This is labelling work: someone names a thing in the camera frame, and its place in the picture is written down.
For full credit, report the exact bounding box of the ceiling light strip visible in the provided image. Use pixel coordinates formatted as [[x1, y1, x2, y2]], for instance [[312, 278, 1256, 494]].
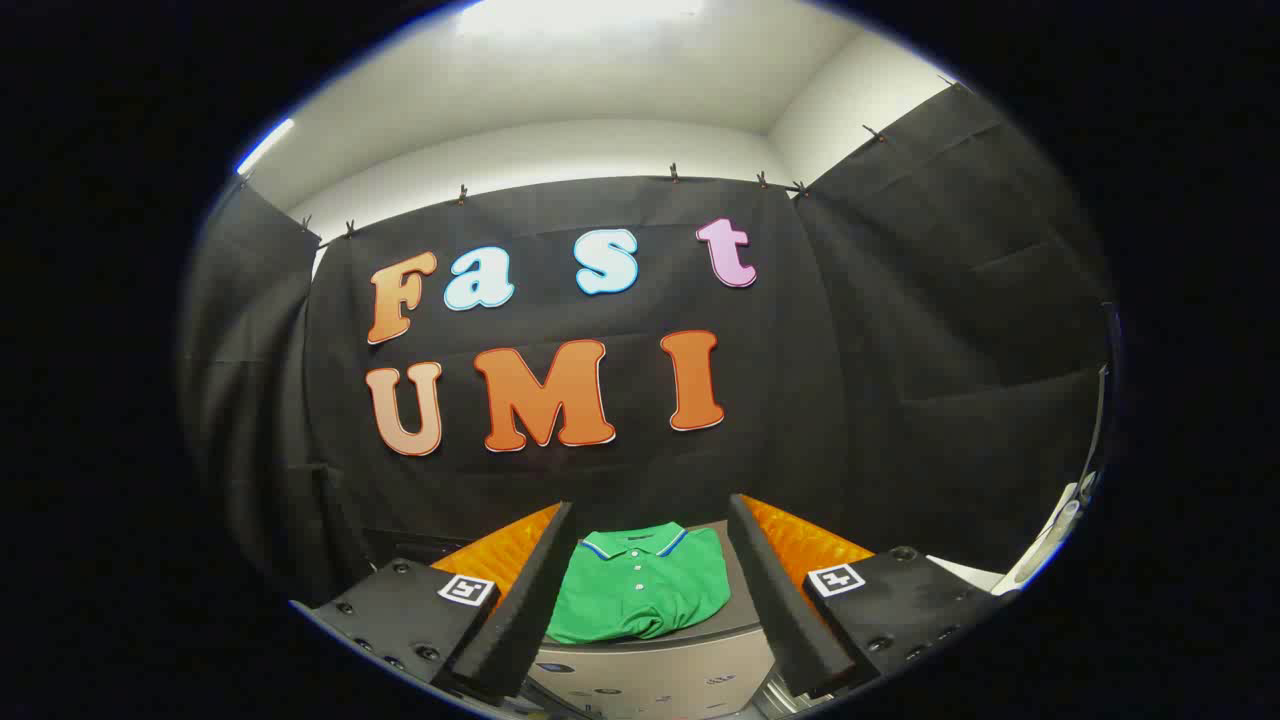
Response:
[[235, 117, 297, 177]]

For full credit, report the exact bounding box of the black backdrop cloth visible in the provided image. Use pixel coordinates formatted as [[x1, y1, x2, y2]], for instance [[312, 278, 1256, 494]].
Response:
[[180, 80, 1116, 603]]

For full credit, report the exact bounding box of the white table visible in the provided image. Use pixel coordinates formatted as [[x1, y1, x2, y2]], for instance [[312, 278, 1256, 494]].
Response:
[[938, 470, 1101, 598]]

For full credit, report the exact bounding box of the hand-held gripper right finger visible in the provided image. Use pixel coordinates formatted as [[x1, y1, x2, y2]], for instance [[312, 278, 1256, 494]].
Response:
[[726, 492, 1014, 700]]

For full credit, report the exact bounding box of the row of black cloth clips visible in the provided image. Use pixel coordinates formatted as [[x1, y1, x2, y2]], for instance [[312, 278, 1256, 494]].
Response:
[[240, 75, 961, 243]]

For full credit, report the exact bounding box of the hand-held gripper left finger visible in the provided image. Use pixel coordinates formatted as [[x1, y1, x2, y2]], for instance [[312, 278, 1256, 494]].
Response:
[[288, 500, 578, 703]]

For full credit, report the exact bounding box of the green polo shirt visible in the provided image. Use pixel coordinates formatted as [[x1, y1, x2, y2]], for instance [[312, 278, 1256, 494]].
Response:
[[545, 521, 733, 646]]

